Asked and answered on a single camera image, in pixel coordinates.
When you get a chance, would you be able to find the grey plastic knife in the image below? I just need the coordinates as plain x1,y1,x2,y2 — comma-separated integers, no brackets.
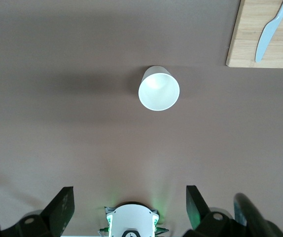
254,0,283,63

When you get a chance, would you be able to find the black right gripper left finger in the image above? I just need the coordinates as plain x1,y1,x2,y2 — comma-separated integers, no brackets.
0,186,75,237

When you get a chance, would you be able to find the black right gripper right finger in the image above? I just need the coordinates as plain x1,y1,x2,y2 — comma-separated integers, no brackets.
182,185,250,237

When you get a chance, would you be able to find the wooden cutting board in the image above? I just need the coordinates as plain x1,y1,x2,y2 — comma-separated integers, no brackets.
226,0,283,69

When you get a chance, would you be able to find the white plastic cup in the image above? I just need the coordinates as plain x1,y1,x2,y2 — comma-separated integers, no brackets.
138,65,181,112

